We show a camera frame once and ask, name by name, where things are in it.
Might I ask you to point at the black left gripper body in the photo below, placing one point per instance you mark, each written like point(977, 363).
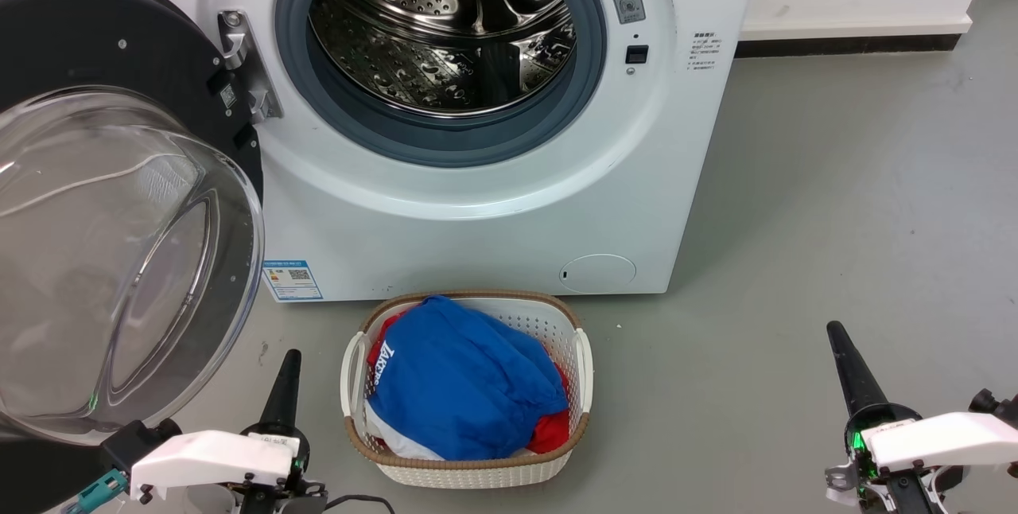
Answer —
point(298, 490)

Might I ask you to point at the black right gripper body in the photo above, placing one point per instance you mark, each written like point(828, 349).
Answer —
point(899, 490)

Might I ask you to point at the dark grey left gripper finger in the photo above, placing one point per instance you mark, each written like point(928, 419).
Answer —
point(291, 403)
point(274, 410)

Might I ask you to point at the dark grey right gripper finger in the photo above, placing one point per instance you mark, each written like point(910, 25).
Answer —
point(863, 383)
point(849, 387)

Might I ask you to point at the black round glass washer door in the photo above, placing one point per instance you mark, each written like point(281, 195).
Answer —
point(79, 21)

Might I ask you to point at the white front-load washing machine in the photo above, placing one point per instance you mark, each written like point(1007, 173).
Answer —
point(477, 220)

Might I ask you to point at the silver door hinge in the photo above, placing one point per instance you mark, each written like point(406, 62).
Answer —
point(254, 68)

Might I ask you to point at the black door latch slot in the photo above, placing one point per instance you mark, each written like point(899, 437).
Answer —
point(636, 54)

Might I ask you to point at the blue energy label sticker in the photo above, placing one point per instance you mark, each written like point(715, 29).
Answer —
point(292, 281)

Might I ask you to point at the white woven laundry basket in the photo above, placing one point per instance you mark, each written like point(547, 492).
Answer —
point(469, 474)

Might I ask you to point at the blue garment with white print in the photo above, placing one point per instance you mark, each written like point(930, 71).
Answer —
point(461, 379)

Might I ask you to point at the teal connector plug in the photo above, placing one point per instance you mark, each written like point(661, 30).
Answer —
point(99, 490)

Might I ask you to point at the round filter cover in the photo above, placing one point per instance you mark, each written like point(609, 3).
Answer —
point(598, 274)

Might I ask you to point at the small text sticker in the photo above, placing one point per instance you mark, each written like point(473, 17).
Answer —
point(703, 51)

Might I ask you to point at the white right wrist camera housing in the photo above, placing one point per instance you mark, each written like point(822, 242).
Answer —
point(946, 438)

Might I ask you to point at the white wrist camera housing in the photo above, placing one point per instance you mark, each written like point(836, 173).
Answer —
point(946, 438)
point(207, 458)

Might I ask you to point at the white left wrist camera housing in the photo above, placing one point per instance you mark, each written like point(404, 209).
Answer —
point(207, 458)

